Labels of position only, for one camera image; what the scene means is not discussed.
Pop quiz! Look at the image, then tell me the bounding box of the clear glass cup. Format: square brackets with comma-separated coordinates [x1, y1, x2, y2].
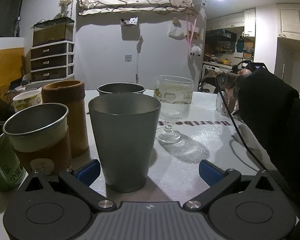
[216, 91, 239, 116]

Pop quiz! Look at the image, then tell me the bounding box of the steel cup brown sleeve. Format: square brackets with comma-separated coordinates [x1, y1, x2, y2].
[3, 103, 72, 176]

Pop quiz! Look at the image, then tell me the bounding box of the white patterned ceramic cup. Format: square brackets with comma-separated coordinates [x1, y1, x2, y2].
[12, 88, 43, 113]

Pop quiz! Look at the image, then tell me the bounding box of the green tea tin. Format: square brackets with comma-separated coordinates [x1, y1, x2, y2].
[0, 122, 26, 192]

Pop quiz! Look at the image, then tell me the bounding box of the grey metal tumbler front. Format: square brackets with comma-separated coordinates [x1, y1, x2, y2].
[88, 93, 161, 193]

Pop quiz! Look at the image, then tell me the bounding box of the grey metal tumbler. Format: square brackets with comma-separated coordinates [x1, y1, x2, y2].
[97, 82, 145, 95]
[88, 93, 161, 193]

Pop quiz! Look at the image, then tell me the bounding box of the brown cylindrical container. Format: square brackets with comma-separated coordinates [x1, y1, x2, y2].
[42, 80, 89, 158]

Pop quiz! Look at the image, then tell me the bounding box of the stemmed patterned glass goblet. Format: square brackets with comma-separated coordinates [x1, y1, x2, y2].
[153, 75, 194, 144]

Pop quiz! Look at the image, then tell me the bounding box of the grey metal tumbler rear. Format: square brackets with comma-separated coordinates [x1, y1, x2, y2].
[97, 82, 145, 95]

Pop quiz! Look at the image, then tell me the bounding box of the white plastic drawer unit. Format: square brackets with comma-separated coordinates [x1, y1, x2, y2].
[30, 41, 75, 82]

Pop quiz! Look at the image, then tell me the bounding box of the white plush toy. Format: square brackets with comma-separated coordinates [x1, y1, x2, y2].
[189, 46, 202, 57]

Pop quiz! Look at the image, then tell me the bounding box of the glass terrarium tank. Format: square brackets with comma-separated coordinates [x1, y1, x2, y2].
[32, 17, 75, 47]

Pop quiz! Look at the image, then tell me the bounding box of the white upper cabinet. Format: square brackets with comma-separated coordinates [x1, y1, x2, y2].
[276, 3, 300, 40]

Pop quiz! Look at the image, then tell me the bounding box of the dried flower bouquet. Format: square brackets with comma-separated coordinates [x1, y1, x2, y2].
[58, 0, 72, 17]

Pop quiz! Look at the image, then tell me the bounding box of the black cable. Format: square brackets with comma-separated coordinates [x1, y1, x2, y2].
[218, 90, 268, 172]

